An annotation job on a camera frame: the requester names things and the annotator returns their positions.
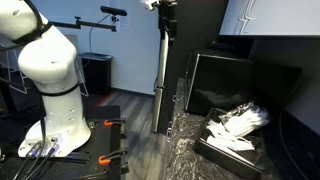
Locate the round silver cabinet knob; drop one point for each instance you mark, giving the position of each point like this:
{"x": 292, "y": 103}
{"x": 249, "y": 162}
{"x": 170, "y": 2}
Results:
{"x": 173, "y": 98}

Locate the black perforated mounting table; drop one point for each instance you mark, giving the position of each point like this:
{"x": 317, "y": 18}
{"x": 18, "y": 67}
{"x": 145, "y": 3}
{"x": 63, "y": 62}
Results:
{"x": 100, "y": 140}

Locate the white upper wall cabinet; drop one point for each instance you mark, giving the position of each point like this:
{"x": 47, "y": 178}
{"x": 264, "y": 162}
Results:
{"x": 283, "y": 16}

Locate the clear bag of white cutlery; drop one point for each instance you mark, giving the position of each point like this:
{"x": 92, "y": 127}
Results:
{"x": 246, "y": 120}

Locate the white mount head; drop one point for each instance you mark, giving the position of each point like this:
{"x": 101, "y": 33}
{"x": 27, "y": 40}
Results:
{"x": 148, "y": 4}

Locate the loose white plastic cutlery pile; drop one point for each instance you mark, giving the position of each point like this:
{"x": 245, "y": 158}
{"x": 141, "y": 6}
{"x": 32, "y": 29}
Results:
{"x": 226, "y": 141}

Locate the black plastic tray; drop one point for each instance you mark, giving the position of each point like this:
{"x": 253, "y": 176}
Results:
{"x": 220, "y": 156}

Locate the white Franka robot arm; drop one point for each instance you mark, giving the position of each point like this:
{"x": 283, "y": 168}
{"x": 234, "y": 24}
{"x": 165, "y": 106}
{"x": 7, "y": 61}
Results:
{"x": 50, "y": 66}

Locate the black stereo camera bar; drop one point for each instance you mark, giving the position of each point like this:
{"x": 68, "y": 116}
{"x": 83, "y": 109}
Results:
{"x": 113, "y": 10}

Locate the black and steel microwave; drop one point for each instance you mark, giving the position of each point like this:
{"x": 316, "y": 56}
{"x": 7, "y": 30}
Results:
{"x": 220, "y": 83}

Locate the silver and black camera stand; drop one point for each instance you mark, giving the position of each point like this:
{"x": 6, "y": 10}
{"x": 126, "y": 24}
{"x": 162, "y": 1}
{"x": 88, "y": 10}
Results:
{"x": 159, "y": 110}

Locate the black box cabinet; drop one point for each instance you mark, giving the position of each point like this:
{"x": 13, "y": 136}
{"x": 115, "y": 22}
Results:
{"x": 96, "y": 73}

